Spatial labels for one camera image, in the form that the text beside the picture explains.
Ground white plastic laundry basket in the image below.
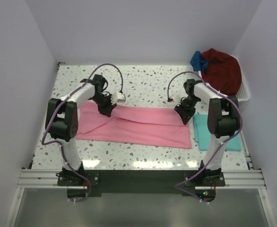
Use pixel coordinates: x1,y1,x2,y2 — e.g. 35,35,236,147
231,55,250,101

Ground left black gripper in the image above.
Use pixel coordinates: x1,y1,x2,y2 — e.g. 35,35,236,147
91,93,117,117

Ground purple cable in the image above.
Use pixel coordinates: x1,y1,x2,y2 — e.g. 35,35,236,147
167,71,245,197
41,63,125,203

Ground pink t shirt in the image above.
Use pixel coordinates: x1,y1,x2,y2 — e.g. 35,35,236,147
76,101,192,148

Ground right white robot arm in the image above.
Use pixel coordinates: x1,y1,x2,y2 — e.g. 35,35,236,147
174,79,242,186

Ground blue t shirt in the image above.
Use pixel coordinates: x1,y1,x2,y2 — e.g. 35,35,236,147
190,51,208,72

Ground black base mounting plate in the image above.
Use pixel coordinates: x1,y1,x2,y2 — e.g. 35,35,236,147
56,169,225,201

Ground folded teal t shirt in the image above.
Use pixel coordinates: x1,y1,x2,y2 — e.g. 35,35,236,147
193,114,241,151

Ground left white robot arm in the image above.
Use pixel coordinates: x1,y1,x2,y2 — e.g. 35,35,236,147
42,74,116,185

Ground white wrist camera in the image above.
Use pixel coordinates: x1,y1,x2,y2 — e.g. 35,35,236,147
168,95,181,105
111,92,126,104

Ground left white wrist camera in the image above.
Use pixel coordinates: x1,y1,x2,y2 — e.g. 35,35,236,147
111,92,126,104

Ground aluminium frame rail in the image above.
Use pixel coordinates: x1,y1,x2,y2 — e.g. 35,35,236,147
17,169,266,189

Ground dark red t shirt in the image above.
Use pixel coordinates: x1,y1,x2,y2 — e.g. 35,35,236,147
200,48,242,96

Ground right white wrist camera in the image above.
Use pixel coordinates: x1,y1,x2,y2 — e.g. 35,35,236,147
168,95,181,105

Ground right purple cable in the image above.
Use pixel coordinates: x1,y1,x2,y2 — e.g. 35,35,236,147
167,71,245,197

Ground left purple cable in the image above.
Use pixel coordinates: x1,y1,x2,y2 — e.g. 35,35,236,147
41,63,125,203

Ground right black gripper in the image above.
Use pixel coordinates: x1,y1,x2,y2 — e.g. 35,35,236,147
175,96,200,125

